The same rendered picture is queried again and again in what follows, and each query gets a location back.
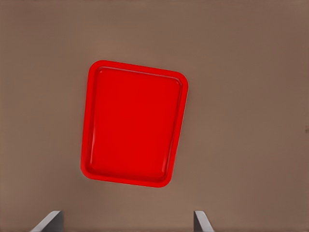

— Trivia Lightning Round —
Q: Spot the red rectangular plastic tray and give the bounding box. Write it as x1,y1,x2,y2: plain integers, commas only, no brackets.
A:
80,60,189,188

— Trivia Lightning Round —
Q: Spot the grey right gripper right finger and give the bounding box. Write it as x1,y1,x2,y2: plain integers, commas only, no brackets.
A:
194,210,214,232

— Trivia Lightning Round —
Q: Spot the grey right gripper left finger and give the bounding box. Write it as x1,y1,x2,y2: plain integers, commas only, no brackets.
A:
29,210,64,232

